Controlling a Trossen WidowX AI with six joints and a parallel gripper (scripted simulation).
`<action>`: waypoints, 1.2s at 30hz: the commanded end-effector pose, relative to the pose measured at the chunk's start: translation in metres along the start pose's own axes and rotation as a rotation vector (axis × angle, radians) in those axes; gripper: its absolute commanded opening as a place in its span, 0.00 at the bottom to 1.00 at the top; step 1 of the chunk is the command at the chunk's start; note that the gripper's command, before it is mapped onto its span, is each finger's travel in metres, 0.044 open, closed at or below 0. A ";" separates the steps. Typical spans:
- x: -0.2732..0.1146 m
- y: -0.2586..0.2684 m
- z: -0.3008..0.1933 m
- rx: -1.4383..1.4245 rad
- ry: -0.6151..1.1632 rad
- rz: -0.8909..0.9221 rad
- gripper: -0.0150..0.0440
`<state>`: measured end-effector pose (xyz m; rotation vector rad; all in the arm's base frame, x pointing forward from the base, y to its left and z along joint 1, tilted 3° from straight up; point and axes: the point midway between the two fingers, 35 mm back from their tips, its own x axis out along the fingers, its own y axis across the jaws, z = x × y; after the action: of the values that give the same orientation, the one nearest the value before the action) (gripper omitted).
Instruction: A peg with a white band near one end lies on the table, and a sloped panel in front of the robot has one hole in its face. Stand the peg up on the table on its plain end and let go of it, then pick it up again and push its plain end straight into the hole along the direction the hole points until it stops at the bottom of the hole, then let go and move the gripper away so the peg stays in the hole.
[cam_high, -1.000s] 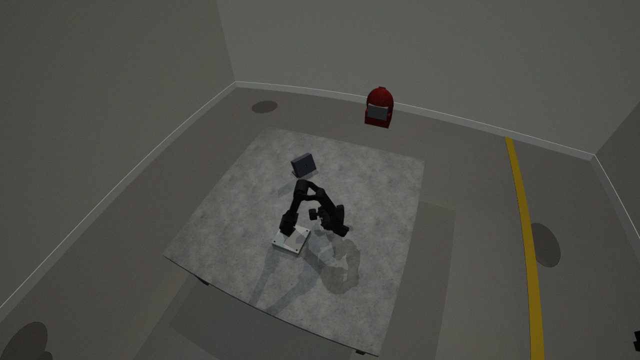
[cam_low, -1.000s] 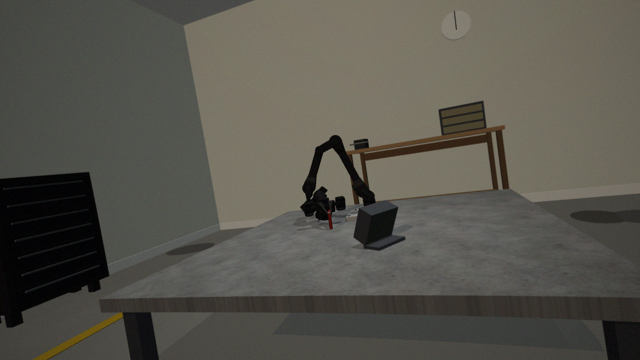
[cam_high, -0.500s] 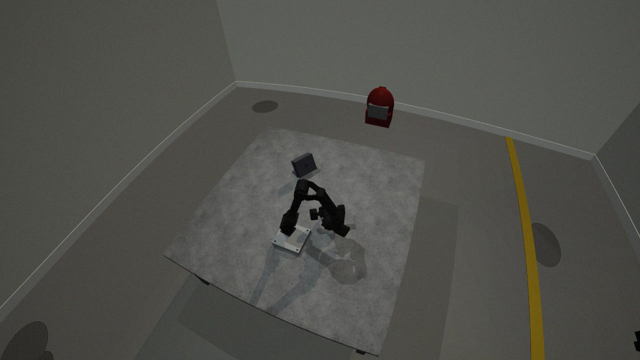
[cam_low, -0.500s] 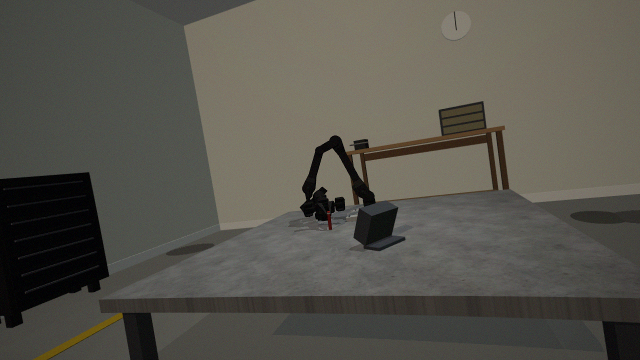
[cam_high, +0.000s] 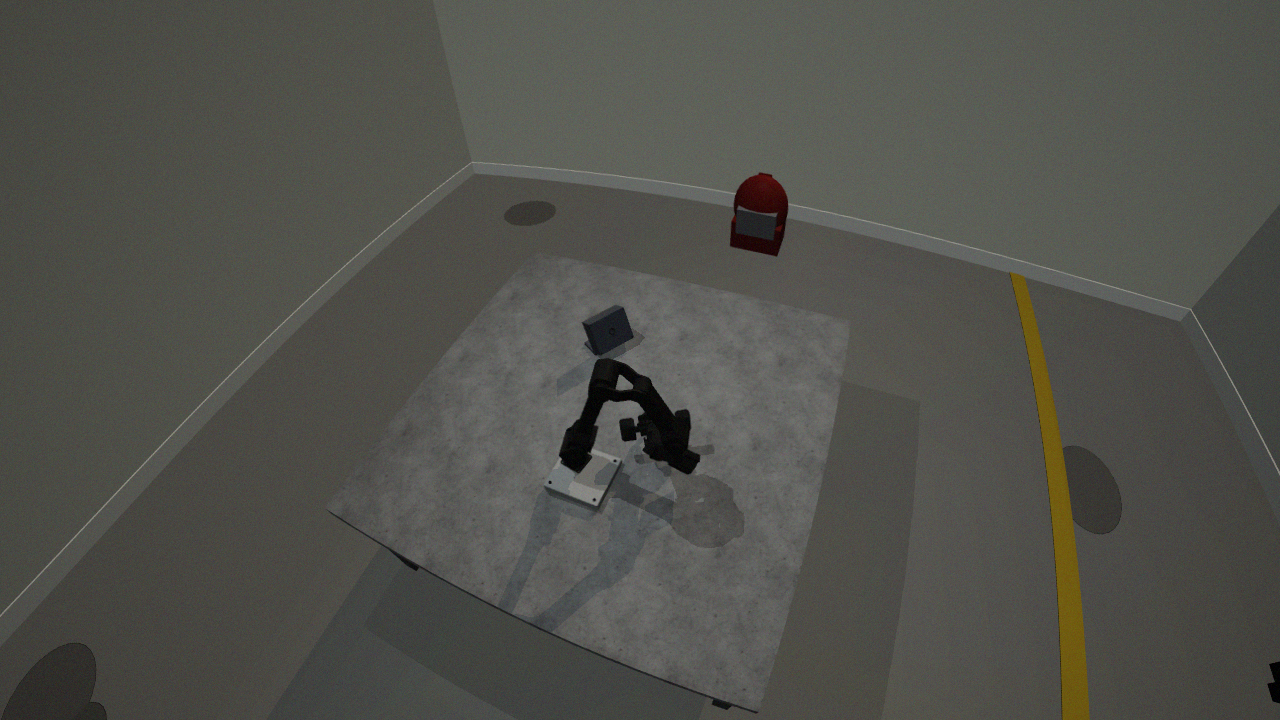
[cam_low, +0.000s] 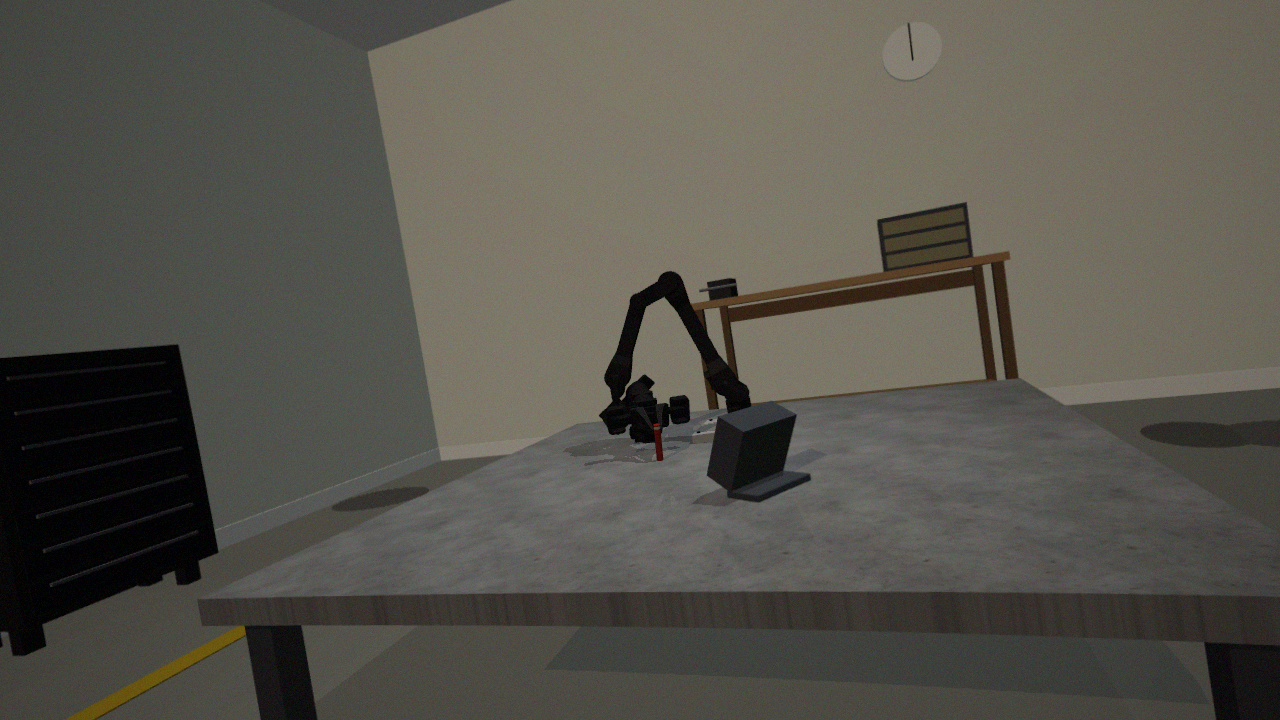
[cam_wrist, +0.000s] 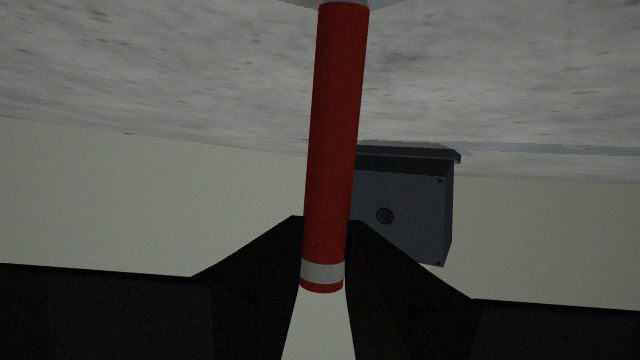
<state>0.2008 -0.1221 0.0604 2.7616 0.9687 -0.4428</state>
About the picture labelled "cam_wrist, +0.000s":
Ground dark grey panel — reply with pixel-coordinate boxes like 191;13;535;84
349;145;461;267

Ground red peg with white band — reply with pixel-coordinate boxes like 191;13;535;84
299;2;370;293

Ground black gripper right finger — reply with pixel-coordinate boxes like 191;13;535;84
345;220;640;360

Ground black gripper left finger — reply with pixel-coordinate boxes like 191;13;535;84
0;215;305;360

